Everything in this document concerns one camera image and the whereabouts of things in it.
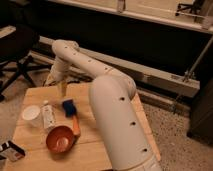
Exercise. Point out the red bowl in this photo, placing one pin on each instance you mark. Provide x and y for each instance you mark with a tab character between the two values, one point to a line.
60	139

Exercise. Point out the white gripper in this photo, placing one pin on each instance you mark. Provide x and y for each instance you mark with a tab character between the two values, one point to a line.
56	75

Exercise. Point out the black and white eraser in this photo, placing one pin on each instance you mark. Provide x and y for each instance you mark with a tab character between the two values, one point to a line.
11	151

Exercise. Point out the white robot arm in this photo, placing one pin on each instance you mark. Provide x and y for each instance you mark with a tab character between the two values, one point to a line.
110	96

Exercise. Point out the blue brush with orange handle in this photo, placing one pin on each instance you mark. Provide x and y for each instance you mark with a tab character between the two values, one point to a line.
71	111

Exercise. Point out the black office chair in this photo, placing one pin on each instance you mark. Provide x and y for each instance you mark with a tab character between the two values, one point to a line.
14	56

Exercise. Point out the metal beam rail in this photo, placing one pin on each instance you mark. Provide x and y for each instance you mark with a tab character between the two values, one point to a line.
140	71

